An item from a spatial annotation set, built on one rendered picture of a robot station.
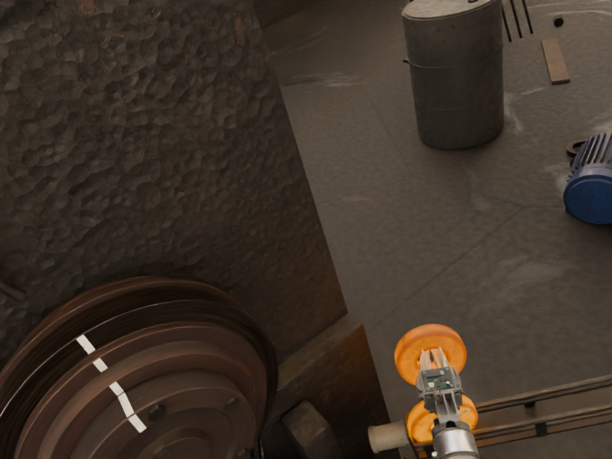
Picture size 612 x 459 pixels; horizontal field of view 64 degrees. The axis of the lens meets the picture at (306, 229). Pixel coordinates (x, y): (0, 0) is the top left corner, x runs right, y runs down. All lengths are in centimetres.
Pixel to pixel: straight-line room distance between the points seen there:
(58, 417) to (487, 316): 189
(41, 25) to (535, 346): 200
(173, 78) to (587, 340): 191
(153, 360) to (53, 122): 36
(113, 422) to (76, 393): 7
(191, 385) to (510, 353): 165
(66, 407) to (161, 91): 47
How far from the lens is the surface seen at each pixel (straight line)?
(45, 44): 76
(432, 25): 314
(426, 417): 117
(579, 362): 221
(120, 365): 75
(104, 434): 75
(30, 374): 76
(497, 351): 222
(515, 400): 127
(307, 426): 116
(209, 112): 84
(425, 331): 109
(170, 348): 76
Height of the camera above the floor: 177
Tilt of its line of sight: 36 degrees down
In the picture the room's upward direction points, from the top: 18 degrees counter-clockwise
